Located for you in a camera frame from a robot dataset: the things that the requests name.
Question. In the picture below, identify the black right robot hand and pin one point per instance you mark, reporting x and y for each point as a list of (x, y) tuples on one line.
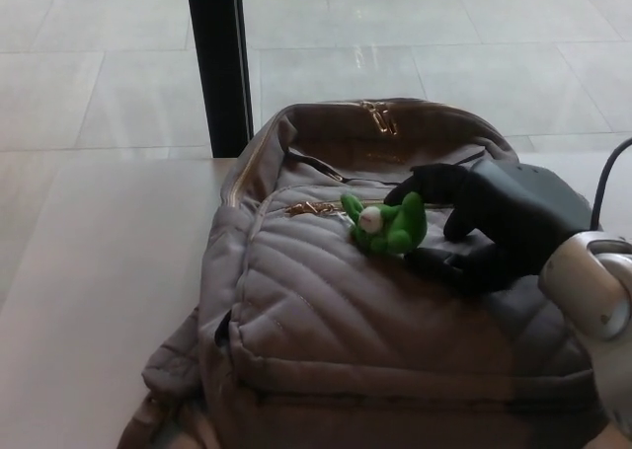
[(518, 212)]

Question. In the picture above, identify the grey quilted backpack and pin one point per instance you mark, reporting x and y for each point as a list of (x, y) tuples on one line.
[(336, 340)]

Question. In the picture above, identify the black window frame post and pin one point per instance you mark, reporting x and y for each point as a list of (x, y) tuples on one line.
[(217, 64)]

